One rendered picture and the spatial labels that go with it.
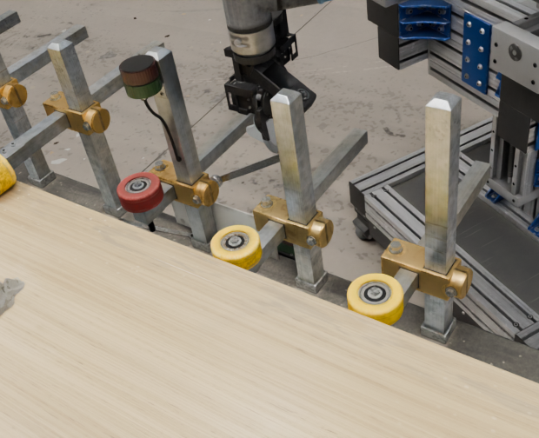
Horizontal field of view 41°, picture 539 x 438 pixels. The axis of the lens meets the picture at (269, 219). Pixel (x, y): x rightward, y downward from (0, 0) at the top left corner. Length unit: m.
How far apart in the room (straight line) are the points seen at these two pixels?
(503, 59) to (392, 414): 0.80
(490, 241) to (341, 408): 1.28
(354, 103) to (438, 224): 2.08
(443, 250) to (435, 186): 0.12
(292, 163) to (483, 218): 1.15
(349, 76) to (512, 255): 1.48
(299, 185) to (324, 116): 1.90
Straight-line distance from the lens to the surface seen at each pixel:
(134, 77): 1.18
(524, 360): 1.24
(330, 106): 3.12
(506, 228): 2.18
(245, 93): 1.25
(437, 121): 0.96
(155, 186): 1.31
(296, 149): 1.12
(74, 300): 1.16
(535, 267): 2.08
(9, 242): 1.32
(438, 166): 1.00
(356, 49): 3.53
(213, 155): 1.45
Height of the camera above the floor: 1.68
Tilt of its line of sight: 41 degrees down
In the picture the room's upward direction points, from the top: 10 degrees counter-clockwise
